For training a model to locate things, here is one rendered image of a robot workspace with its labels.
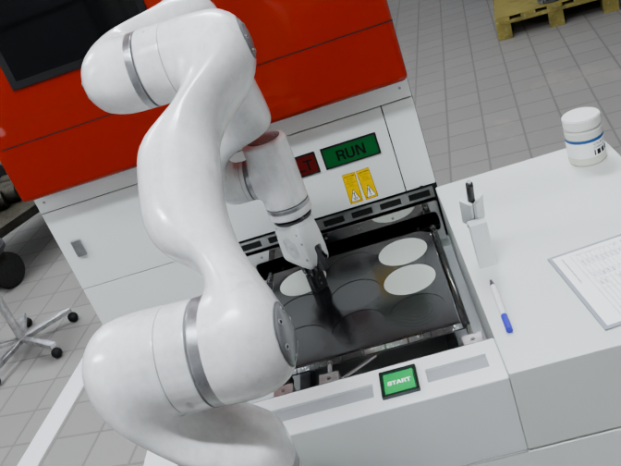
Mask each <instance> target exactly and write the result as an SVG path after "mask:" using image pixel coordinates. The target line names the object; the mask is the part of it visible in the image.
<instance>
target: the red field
mask: <svg viewBox="0 0 621 466"><path fill-rule="evenodd" d="M295 160H296V162H297V165H298V170H299V172H300V174H301V176H305V175H308V174H311V173H314V172H317V171H319V170H318V167H317V165H316V162H315V160H314V157H313V154H310V155H307V156H303V157H300V158H298V159H295Z"/></svg>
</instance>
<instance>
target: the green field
mask: <svg viewBox="0 0 621 466"><path fill-rule="evenodd" d="M322 152H323V156H324V159H325V162H326V164H327V167H328V168H329V167H332V166H338V165H341V164H344V163H346V162H349V161H353V160H356V159H359V158H361V157H364V156H368V155H371V154H374V153H378V152H379V150H378V147H377V144H376V140H375V138H374V135H371V136H368V137H365V138H362V139H359V140H356V141H351V142H348V143H345V144H342V145H339V146H335V147H333V148H330V149H327V150H324V151H322Z"/></svg>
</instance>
